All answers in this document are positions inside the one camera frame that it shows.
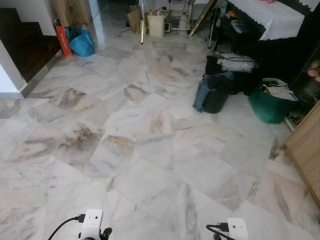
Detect light wooden cabinet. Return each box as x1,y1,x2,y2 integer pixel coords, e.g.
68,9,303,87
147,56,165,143
284,101,320,207

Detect black bag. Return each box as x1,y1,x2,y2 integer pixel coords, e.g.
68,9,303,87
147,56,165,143
202,87,232,115

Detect green bag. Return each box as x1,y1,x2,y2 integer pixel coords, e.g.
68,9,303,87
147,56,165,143
248,77,302,125

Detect blue jeans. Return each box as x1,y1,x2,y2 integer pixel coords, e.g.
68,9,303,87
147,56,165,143
193,71,236,113

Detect black storage box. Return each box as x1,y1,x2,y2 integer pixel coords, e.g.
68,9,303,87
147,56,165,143
205,55,263,97

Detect white papers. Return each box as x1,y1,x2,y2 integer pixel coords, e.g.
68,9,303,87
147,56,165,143
260,79,299,102

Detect white folded cloth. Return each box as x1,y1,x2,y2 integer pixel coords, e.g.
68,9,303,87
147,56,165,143
217,52,259,74

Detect pink plush toy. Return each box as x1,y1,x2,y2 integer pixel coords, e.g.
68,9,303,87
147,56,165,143
306,60,320,83

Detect blue plastic bag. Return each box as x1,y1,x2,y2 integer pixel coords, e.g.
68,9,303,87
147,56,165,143
68,28,96,58

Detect orange bag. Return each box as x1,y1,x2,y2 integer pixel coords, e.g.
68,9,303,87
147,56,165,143
55,25,74,57

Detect dark wooden stairs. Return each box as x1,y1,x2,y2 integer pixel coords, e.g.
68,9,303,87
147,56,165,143
0,7,64,85

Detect metal pole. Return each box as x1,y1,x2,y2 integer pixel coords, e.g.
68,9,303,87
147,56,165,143
139,0,147,45

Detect cream paper bag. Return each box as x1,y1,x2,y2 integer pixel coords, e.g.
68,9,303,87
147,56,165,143
146,12,166,38

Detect small brown paper bag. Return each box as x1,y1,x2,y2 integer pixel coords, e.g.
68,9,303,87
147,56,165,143
126,6,143,34

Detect white plastic jug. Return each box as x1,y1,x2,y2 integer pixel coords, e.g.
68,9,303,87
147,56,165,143
178,13,190,30

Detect wooden board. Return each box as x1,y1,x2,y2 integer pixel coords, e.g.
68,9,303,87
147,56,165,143
188,0,217,37

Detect white lace tablecloth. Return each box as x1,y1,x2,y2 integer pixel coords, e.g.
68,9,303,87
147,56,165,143
226,0,320,41

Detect large brown paper bag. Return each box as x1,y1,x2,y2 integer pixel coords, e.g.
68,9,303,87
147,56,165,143
51,0,92,28

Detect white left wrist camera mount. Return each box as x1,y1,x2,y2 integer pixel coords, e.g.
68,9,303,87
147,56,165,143
79,209,104,240

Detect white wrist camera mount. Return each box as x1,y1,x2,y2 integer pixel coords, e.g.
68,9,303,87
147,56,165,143
79,209,104,240
227,217,249,240

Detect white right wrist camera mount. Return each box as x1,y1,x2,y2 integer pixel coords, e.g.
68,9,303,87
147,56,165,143
227,217,249,240

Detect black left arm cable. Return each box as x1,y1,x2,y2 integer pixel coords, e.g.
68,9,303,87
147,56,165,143
47,214,86,240

